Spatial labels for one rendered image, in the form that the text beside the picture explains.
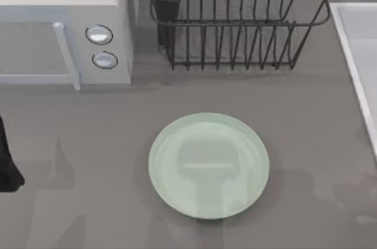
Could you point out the small microwave knob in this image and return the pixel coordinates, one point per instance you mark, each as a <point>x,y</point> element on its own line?
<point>105,60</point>

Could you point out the large microwave knob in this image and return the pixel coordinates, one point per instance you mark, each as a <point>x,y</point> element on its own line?
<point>99,34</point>

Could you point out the pale green round plate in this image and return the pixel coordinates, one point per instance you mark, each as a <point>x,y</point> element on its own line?
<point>165,154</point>

